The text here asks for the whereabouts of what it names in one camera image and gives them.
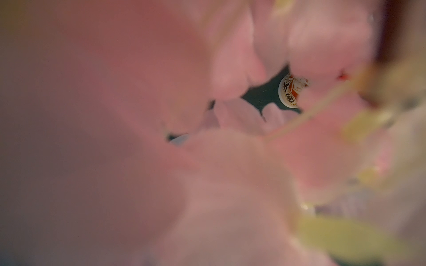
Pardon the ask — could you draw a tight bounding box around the red paper cup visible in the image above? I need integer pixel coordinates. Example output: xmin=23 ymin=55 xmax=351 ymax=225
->
xmin=278 ymin=73 xmax=310 ymax=109

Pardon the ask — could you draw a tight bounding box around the pink cherry blossom tree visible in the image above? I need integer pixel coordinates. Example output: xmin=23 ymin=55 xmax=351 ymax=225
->
xmin=1 ymin=1 xmax=426 ymax=266

